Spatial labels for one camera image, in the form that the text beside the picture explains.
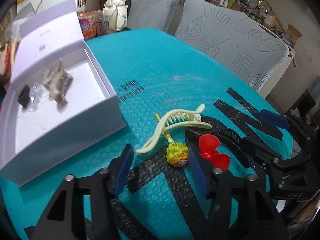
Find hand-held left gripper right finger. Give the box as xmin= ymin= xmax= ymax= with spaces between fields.
xmin=188 ymin=146 xmax=292 ymax=240

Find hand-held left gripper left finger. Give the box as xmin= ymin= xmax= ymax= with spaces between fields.
xmin=30 ymin=144 xmax=135 ymax=240

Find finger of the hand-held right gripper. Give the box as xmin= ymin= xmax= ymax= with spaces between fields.
xmin=244 ymin=139 xmax=280 ymax=165
xmin=259 ymin=109 xmax=313 ymax=153

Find red bow hair clip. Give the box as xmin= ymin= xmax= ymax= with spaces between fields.
xmin=199 ymin=134 xmax=231 ymax=173

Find yellow lollipop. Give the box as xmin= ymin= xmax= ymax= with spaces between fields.
xmin=155 ymin=113 xmax=188 ymax=168

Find black long hair clip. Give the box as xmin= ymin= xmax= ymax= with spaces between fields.
xmin=186 ymin=127 xmax=250 ymax=155

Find cream hair claw clip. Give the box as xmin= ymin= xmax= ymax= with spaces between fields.
xmin=135 ymin=104 xmax=212 ymax=155

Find white gift box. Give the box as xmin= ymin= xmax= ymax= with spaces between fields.
xmin=0 ymin=0 xmax=126 ymax=187

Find beige wavy hair claw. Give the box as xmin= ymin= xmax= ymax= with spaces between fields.
xmin=49 ymin=72 xmax=74 ymax=113

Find clear hair claw clip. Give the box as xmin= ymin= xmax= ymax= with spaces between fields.
xmin=27 ymin=82 xmax=47 ymax=112

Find beige translucent hair claw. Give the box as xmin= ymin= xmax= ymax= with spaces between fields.
xmin=41 ymin=59 xmax=67 ymax=90

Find black ring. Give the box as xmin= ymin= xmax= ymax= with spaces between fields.
xmin=18 ymin=85 xmax=30 ymax=108

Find person's right hand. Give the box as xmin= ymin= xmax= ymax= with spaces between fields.
xmin=296 ymin=201 xmax=320 ymax=222

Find grey leaf-pattern chair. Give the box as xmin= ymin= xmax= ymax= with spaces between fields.
xmin=174 ymin=0 xmax=290 ymax=92
xmin=127 ymin=0 xmax=180 ymax=34

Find cardboard box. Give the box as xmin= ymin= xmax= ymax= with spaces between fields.
xmin=285 ymin=24 xmax=302 ymax=45

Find bamboo pole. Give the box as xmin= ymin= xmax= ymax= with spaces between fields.
xmin=250 ymin=0 xmax=298 ymax=67

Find teal bubble table mat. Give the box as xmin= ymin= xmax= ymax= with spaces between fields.
xmin=0 ymin=29 xmax=294 ymax=240

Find glass measuring cup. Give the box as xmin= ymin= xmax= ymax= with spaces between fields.
xmin=97 ymin=10 xmax=118 ymax=35

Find instant noodle cup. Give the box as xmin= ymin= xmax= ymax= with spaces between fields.
xmin=79 ymin=14 xmax=99 ymax=40

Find white electric kettle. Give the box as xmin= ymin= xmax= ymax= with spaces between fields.
xmin=103 ymin=0 xmax=128 ymax=32

